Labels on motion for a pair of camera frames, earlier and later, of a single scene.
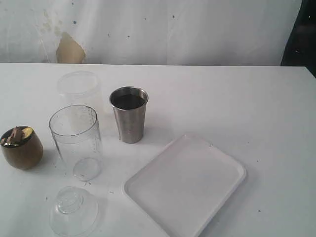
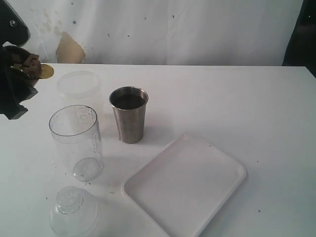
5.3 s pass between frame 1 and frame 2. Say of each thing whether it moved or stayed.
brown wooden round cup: moved
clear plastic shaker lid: stayed
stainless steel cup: stayed
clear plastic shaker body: stayed
